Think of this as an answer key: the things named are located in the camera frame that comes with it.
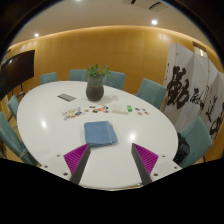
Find colourful sticker sheet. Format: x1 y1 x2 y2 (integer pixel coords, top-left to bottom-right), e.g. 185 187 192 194
62 106 83 121

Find blue towel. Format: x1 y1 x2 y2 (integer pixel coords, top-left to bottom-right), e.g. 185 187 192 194
83 120 120 149

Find green plant in grey vase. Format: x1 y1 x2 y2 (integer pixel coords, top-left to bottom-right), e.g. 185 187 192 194
85 63 112 102

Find white flat box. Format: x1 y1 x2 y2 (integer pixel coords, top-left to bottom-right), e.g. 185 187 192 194
111 103 129 115

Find black television screen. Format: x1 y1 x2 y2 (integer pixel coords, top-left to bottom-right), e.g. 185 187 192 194
0 49 36 101

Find black bag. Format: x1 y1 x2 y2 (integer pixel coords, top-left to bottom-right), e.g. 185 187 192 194
173 132 191 165

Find ceiling lights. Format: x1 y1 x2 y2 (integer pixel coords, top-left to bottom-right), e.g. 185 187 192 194
33 0 159 38

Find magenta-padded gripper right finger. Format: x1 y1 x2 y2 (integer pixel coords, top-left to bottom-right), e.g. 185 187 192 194
130 142 183 186

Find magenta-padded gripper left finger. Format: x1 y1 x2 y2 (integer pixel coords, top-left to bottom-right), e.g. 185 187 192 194
39 142 92 185

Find grey flat card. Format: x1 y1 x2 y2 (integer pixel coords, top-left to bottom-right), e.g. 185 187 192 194
57 93 77 103

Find teal chairs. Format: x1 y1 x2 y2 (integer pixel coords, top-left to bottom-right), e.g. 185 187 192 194
0 68 213 168

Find white calligraphy folding screen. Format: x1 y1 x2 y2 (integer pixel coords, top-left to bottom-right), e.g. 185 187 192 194
160 42 224 141

